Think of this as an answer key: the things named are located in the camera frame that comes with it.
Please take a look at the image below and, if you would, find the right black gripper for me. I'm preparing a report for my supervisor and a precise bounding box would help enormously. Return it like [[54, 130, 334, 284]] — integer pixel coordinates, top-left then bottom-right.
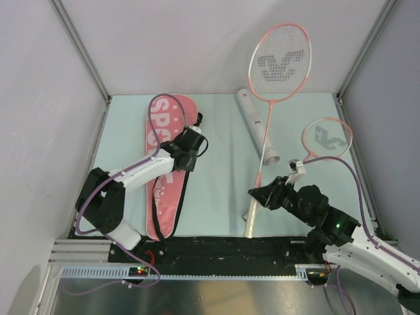
[[248, 176, 314, 226]]

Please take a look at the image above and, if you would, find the pink racket cover bag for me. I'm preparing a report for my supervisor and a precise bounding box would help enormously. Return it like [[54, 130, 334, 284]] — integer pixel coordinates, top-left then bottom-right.
[[146, 94, 199, 242]]

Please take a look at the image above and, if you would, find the pink badminton racket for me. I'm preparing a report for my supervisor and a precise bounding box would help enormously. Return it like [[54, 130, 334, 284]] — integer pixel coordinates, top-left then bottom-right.
[[301, 117, 353, 162], [242, 22, 312, 239]]

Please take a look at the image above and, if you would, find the translucent shuttlecock tube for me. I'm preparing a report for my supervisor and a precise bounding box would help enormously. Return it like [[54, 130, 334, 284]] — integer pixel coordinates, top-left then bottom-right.
[[236, 89, 280, 166]]

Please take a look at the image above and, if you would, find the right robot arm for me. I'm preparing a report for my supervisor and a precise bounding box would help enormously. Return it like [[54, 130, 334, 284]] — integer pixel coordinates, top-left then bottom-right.
[[248, 177, 419, 314]]

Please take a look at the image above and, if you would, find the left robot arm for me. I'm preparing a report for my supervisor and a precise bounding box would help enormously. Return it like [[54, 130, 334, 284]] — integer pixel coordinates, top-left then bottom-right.
[[75, 126, 207, 262]]

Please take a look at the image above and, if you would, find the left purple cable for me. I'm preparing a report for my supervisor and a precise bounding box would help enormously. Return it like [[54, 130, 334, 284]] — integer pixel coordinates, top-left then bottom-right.
[[74, 94, 194, 296]]

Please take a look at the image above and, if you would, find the purple cable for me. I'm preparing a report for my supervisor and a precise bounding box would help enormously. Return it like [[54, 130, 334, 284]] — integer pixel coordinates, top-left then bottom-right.
[[301, 156, 420, 312], [74, 94, 194, 296]]

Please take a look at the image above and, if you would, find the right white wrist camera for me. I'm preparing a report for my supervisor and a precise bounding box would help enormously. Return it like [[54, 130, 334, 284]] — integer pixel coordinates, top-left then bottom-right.
[[285, 159, 306, 184]]

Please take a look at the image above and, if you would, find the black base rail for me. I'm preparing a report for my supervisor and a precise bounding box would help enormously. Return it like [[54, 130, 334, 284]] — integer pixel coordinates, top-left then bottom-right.
[[108, 234, 342, 276]]

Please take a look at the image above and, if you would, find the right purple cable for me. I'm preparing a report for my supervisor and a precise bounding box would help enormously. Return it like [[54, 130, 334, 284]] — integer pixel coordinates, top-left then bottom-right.
[[301, 156, 420, 312]]

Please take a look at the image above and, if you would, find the left aluminium frame post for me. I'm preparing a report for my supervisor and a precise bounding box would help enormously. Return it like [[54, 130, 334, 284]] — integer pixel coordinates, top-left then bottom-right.
[[49, 0, 112, 104]]

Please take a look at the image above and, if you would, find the aluminium frame post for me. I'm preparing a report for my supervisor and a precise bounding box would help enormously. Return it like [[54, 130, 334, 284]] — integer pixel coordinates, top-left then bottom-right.
[[336, 0, 400, 102], [49, 0, 112, 104]]

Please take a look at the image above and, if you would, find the right aluminium frame post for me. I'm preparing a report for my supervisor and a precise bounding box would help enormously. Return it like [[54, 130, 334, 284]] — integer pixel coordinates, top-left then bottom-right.
[[336, 0, 400, 102]]

